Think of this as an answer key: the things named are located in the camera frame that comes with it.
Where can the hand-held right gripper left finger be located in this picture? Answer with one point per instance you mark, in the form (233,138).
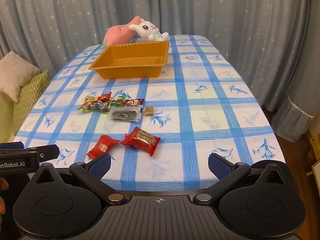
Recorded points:
(100,166)

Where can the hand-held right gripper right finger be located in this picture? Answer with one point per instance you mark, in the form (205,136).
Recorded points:
(217,165)

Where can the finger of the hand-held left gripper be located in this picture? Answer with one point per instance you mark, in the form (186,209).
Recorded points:
(48,152)
(11,145)

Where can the small plain red snack packet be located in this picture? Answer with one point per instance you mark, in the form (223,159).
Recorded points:
(103,146)

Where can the red packet with gold label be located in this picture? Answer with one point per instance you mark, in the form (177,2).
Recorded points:
(141,141)

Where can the clear packet with dark contents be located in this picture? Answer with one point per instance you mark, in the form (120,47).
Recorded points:
(125,114)

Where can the large green snack packet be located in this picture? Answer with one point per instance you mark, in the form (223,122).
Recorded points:
(92,106)

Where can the small green candy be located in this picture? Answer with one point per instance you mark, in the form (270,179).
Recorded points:
(120,101)

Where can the small bright red candy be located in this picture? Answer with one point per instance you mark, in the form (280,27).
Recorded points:
(105,96)

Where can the dark red candy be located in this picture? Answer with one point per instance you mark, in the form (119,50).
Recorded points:
(135,101)

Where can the brown candy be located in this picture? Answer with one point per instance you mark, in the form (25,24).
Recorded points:
(149,111)

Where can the golden plastic tray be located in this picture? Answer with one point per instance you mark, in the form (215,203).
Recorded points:
(130,72)

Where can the person's left hand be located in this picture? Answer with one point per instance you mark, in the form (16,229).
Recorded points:
(3,184)

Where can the light green sofa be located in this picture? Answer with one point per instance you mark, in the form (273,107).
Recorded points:
(6,120)

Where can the green chevron cushion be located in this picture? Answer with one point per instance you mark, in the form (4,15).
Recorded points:
(31,97)

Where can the beige pillow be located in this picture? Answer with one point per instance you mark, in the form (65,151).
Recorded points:
(15,75)

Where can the pink plush toy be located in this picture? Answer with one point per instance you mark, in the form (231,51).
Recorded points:
(117,33)

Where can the white rabbit plush toy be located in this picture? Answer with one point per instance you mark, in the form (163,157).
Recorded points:
(146,27)

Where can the blue star curtain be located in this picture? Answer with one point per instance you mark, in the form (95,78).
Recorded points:
(200,5)

